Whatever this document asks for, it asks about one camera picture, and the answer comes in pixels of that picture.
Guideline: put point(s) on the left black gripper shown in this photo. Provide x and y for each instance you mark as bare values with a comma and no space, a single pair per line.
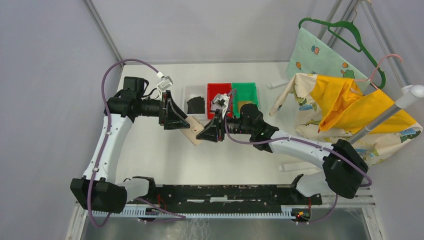
170,116

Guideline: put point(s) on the white plastic bin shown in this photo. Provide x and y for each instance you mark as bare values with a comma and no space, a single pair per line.
192,91

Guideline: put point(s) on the clear plastic box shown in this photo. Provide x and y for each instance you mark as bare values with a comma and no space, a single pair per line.
277,84

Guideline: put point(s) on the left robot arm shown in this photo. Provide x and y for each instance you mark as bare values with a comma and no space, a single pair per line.
97,189

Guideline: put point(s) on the gold card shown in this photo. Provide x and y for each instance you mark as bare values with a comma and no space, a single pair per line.
238,106

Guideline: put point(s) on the green plastic bin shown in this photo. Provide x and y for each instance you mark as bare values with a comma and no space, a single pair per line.
245,91

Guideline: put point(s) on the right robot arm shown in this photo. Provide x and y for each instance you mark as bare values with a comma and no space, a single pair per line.
342,169

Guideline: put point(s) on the green patterned cloth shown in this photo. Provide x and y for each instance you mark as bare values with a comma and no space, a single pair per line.
312,56

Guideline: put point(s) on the beige card holder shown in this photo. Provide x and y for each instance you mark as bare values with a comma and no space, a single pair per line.
195,128

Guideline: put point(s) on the yellow cloth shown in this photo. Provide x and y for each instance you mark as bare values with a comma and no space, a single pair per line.
344,106

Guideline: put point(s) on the green clothes hanger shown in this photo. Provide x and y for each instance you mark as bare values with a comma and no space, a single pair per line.
357,37

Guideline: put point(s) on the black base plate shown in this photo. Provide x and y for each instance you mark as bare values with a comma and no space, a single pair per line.
229,199

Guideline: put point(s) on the red plastic bin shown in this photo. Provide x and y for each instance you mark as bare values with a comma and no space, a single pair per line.
212,89

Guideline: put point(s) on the dinosaur print cloth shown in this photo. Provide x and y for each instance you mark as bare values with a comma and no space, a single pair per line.
375,147

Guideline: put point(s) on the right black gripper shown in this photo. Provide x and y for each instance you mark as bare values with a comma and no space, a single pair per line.
214,130

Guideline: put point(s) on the metal rack pole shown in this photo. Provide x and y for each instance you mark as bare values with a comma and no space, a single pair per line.
410,94

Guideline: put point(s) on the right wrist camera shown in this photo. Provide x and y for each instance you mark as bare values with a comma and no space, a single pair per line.
221,102

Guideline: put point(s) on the black cards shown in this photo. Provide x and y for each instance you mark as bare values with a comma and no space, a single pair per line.
196,105

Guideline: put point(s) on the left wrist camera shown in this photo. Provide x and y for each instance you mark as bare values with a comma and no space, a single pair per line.
165,83

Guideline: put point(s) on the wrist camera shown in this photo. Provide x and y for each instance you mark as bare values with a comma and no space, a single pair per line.
221,102
165,83

